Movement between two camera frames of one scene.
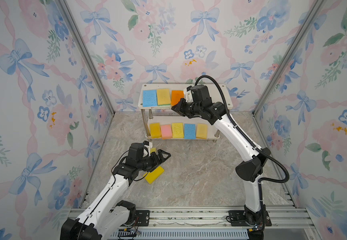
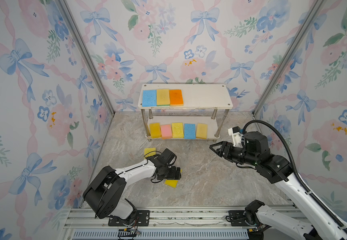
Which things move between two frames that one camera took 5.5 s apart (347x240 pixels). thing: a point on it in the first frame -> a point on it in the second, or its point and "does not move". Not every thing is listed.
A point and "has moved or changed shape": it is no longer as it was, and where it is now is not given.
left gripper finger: (159, 163) -> (174, 173)
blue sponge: (149, 98) does not move
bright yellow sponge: (151, 176) has moved or changed shape
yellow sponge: (155, 130) does not move
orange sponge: (176, 96) does not move
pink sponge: (166, 132) does not move
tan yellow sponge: (163, 97) does not move
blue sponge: (189, 131) does not move
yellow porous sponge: (177, 129) does not move
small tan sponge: (201, 131) does not move
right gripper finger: (180, 106) -> (220, 150)
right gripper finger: (177, 108) -> (222, 152)
